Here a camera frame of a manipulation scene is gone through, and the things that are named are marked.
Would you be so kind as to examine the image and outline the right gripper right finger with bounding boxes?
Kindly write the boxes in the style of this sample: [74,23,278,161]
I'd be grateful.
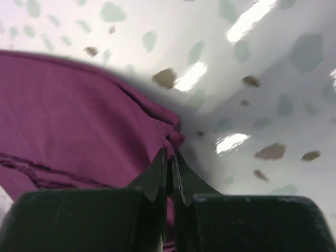
[171,153,335,251]

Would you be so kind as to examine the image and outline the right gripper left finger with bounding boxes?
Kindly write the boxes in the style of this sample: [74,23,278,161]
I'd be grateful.
[1,149,167,251]

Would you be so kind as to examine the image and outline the purple cloth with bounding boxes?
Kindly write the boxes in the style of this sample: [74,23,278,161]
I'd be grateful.
[1,51,184,251]

